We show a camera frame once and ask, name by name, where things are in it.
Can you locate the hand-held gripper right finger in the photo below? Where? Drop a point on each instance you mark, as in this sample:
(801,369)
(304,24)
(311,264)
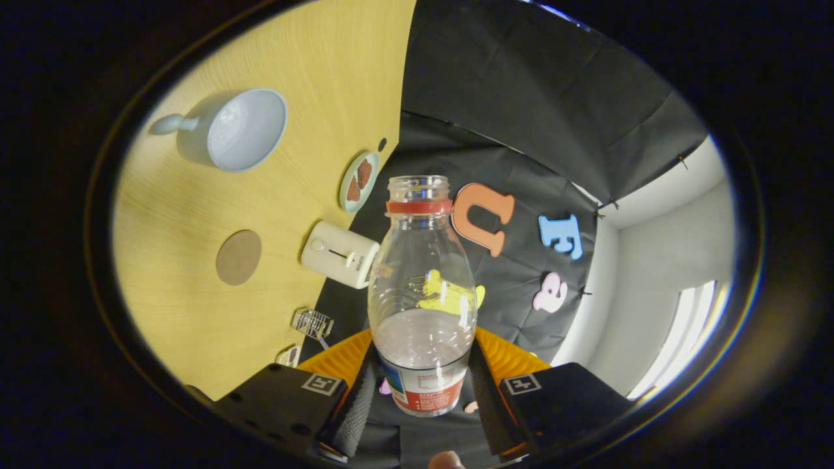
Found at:
(495,417)

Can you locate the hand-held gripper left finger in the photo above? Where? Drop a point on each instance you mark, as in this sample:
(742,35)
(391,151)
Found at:
(355,417)

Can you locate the clear juice bottle red label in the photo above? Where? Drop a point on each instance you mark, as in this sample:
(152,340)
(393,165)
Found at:
(423,352)

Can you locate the round brown coaster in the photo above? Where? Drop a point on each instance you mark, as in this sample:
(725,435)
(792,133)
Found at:
(238,257)

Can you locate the white cup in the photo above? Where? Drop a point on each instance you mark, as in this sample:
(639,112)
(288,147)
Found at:
(247,130)

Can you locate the small white dish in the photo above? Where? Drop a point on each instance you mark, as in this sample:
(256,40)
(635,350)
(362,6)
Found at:
(288,356)

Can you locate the white toaster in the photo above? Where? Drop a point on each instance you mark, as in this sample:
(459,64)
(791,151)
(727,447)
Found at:
(339,254)

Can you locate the wooden table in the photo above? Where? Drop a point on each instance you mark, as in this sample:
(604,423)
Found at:
(195,312)

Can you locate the long ceiling light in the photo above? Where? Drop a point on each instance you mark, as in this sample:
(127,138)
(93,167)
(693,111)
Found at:
(677,339)

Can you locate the small pale green plate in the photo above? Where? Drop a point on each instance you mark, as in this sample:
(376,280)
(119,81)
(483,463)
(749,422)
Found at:
(345,198)

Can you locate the brown food pieces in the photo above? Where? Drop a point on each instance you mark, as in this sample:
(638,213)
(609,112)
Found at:
(359,179)

